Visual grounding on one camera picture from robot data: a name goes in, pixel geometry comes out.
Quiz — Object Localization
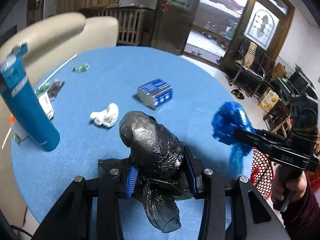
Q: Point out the blue plastic bag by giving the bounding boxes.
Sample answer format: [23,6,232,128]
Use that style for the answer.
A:
[212,101,255,179]

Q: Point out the black plastic trash bag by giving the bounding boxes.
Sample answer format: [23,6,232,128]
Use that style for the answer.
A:
[97,110,194,234]

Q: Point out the white tissue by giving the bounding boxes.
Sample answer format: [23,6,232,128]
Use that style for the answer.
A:
[89,103,119,128]

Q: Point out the blue white small box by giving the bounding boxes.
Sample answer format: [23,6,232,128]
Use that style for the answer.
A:
[137,79,173,110]

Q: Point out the red mesh trash basket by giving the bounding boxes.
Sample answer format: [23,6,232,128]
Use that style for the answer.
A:
[250,148,274,200]

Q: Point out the person right hand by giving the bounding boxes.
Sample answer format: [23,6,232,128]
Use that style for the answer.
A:
[271,165,308,204]

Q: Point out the wooden chair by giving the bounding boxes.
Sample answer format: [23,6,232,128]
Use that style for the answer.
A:
[263,100,292,137]

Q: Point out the orange printed cardboard box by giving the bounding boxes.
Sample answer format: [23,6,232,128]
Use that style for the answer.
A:
[258,87,279,113]

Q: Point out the pair of brown slippers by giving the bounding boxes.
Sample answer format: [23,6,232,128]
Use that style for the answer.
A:
[231,89,245,100]

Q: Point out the black metal armchair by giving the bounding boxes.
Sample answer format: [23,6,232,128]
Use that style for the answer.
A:
[226,38,275,98]

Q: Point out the blue tablecloth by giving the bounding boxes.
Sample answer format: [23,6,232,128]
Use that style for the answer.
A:
[11,47,233,222]

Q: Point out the white label packet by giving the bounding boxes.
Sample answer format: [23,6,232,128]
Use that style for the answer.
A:
[38,92,54,120]

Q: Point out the dark snack packet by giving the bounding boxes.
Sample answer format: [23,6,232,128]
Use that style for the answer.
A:
[47,80,65,101]

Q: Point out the blue water bottle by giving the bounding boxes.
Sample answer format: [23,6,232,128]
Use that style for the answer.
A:
[1,44,60,152]

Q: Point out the fixed glass door panel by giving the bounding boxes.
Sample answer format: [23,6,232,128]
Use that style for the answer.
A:
[220,0,295,73]

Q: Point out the green candy wrappers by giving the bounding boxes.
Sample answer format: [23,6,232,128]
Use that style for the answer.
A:
[72,63,89,73]

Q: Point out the white straw stick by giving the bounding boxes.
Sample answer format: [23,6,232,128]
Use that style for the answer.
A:
[37,54,78,88]

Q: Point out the cream leather sofa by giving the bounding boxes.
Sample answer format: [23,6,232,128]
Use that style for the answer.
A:
[1,12,119,226]

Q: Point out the wooden slatted radiator cover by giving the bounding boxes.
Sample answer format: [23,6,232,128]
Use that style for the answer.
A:
[79,5,155,47]

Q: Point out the brown glass panel door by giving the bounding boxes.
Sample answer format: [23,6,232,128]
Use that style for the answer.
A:
[150,0,200,55]

